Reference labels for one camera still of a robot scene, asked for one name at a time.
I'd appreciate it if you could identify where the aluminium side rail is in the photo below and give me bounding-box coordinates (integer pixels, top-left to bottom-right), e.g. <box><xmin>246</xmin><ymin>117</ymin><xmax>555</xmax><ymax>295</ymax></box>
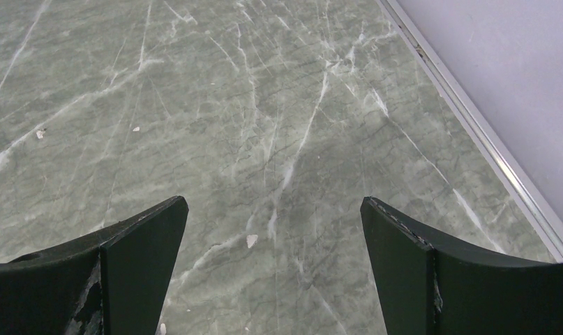
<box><xmin>377</xmin><ymin>1</ymin><xmax>563</xmax><ymax>262</ymax></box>

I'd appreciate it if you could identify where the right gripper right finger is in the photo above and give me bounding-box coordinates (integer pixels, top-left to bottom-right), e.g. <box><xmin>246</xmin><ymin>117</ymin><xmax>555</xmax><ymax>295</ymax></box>
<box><xmin>360</xmin><ymin>197</ymin><xmax>563</xmax><ymax>334</ymax></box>

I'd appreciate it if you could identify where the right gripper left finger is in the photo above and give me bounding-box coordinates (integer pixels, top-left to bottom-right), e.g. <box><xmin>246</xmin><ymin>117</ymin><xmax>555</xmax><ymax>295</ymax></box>
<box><xmin>0</xmin><ymin>196</ymin><xmax>188</xmax><ymax>334</ymax></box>

